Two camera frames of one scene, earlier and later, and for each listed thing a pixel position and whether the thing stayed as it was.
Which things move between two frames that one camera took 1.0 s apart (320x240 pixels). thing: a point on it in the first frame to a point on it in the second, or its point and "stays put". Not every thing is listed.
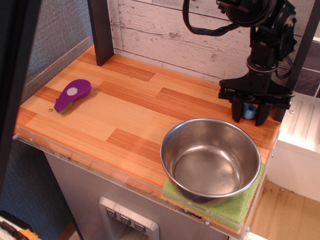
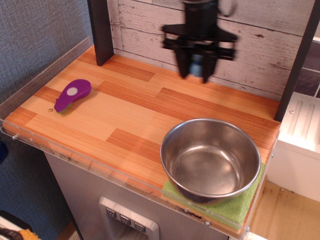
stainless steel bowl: [210, 161] stays put
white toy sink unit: [295, 163] stays put
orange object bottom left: [29, 235] stays put
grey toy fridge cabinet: [104, 209] stays put
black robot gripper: [255, 86] to [200, 39]
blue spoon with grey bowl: [249, 111] to [196, 65]
